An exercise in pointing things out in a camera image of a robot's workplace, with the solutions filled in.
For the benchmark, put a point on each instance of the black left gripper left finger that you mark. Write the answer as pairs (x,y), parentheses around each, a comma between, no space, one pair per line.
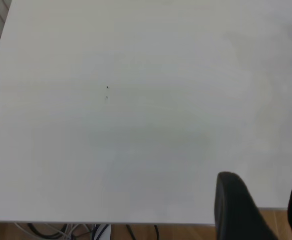
(236,207)

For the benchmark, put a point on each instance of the white table leg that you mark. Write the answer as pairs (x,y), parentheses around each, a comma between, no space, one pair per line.
(105,232)

